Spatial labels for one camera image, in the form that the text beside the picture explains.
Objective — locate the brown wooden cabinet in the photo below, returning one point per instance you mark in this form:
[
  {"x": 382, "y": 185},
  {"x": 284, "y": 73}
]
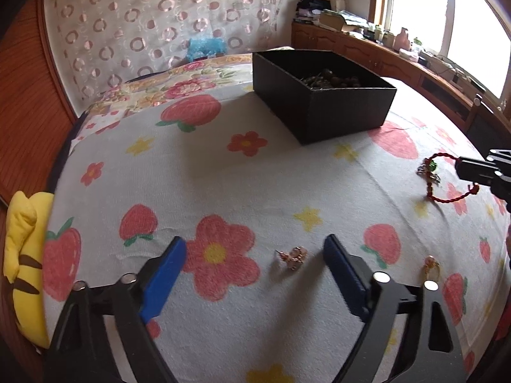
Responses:
[{"x": 485, "y": 127}]

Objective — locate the window with wooden frame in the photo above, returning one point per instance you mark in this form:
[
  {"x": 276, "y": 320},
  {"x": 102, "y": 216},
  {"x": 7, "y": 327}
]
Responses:
[{"x": 470, "y": 35}]

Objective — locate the small gold earring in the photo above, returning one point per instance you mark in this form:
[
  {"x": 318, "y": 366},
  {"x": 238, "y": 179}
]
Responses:
[{"x": 431, "y": 269}]

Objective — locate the green gem silver charm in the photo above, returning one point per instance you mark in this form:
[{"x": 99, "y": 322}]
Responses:
[{"x": 427, "y": 170}]

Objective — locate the pink bottle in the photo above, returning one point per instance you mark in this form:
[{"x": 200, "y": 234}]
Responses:
[{"x": 402, "y": 41}]

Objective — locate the pink circle pattern curtain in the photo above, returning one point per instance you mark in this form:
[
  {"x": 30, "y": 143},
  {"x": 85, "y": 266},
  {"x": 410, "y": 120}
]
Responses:
[{"x": 99, "y": 44}]

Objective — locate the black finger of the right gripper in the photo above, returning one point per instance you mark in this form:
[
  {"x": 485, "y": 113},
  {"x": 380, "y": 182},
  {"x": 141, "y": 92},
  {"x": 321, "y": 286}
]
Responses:
[{"x": 494, "y": 168}]

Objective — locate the black open jewelry box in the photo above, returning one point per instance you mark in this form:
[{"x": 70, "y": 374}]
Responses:
[{"x": 320, "y": 95}]

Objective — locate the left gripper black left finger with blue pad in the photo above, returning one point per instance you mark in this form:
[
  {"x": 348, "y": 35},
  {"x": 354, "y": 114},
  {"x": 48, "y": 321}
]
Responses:
[{"x": 80, "y": 350}]

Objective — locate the yellow striped plush toy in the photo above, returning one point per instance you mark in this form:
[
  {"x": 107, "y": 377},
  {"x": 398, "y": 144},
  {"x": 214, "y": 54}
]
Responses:
[{"x": 26, "y": 223}]

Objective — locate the rose gold earring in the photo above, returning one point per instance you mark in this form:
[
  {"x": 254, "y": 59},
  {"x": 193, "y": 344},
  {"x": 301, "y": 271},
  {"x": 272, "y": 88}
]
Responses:
[{"x": 293, "y": 259}]

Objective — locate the floral quilt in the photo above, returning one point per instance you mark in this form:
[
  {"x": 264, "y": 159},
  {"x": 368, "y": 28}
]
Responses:
[{"x": 175, "y": 84}]

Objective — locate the blue plush item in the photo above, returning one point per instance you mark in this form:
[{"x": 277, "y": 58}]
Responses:
[{"x": 205, "y": 48}]

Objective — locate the strawberry flower print bedsheet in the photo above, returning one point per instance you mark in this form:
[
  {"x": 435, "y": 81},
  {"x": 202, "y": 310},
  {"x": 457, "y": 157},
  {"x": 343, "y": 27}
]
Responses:
[{"x": 221, "y": 171}]

